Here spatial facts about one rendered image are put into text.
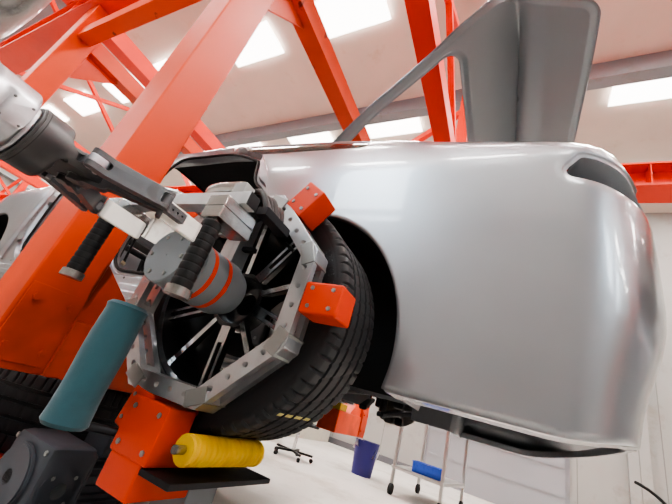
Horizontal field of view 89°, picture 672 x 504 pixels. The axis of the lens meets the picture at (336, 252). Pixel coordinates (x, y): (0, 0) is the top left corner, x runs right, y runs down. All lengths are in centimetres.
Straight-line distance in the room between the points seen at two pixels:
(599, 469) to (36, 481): 809
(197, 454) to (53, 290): 65
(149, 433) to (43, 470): 33
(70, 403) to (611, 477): 818
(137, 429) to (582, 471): 796
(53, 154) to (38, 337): 80
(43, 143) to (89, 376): 52
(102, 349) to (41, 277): 39
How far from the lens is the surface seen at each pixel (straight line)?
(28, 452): 116
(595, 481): 840
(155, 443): 85
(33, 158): 50
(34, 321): 122
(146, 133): 137
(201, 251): 63
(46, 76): 345
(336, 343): 78
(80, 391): 89
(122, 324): 88
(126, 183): 48
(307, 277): 74
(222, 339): 95
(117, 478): 90
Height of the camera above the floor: 65
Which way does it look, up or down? 24 degrees up
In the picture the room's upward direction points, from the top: 18 degrees clockwise
